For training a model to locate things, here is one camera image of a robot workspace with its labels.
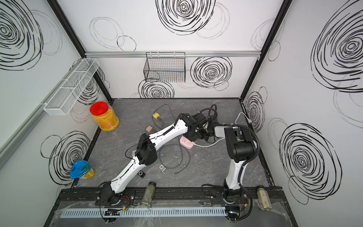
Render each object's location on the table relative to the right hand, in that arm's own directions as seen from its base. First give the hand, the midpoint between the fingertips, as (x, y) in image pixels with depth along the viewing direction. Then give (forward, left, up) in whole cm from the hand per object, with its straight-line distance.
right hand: (193, 134), depth 97 cm
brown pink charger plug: (+3, +32, +1) cm, 32 cm away
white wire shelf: (+4, +70, +34) cm, 78 cm away
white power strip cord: (-3, -19, 0) cm, 19 cm away
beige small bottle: (-38, -35, +3) cm, 51 cm away
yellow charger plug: (+16, +29, +1) cm, 33 cm away
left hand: (-5, +1, +4) cm, 7 cm away
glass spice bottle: (-37, +24, +3) cm, 44 cm away
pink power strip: (-7, +5, +2) cm, 9 cm away
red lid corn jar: (+5, +59, +13) cm, 61 cm away
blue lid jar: (-28, +60, +9) cm, 67 cm away
